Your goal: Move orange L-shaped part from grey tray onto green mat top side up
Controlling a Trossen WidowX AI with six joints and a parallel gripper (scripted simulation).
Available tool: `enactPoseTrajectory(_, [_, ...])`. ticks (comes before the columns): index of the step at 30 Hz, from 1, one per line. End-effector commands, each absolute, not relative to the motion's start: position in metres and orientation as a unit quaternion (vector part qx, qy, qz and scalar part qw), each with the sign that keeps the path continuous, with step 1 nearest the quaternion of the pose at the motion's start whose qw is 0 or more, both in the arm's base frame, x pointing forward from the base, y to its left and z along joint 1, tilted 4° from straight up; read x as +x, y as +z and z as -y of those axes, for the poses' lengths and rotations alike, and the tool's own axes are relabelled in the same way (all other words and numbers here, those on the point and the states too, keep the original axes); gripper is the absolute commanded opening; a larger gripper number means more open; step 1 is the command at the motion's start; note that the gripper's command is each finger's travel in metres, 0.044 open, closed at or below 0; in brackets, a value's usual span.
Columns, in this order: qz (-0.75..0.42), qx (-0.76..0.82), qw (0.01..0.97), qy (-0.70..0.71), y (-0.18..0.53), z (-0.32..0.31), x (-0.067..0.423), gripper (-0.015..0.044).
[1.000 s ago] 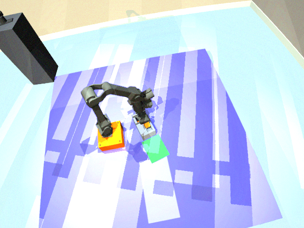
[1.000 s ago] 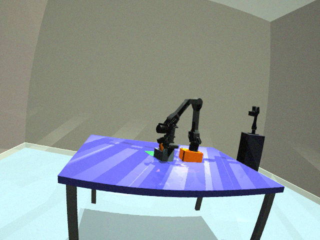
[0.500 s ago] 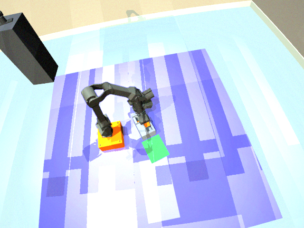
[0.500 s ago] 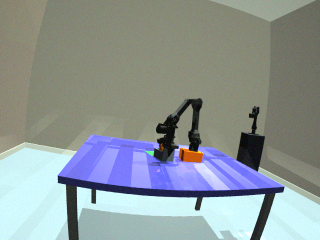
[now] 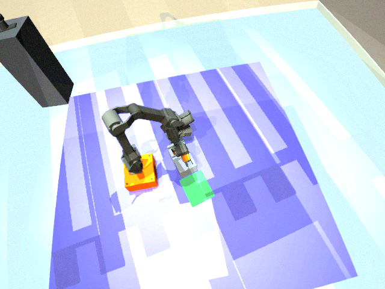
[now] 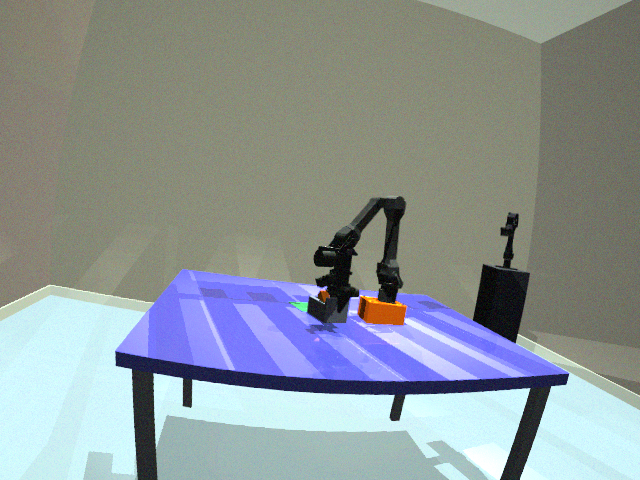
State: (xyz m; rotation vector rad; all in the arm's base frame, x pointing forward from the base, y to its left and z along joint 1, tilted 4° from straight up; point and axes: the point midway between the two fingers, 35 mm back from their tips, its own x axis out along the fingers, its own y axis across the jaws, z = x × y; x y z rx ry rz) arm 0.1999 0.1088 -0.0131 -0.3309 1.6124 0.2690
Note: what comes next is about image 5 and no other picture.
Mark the green flat mat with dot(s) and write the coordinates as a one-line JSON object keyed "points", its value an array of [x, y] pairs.
{"points": [[195, 186]]}

